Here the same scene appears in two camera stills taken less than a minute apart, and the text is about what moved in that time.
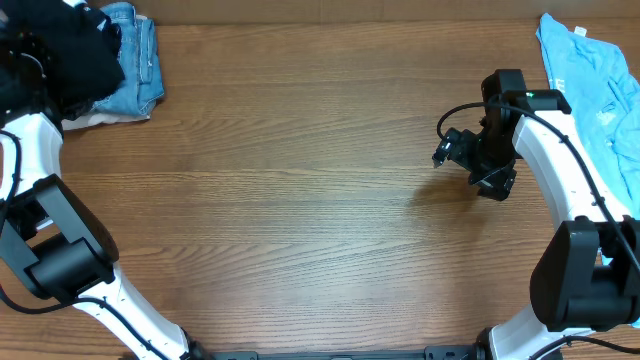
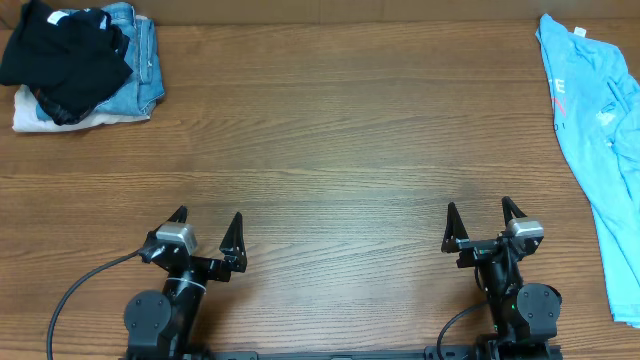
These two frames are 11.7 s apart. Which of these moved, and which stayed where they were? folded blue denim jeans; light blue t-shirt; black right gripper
Moved: black right gripper
Stayed: folded blue denim jeans; light blue t-shirt
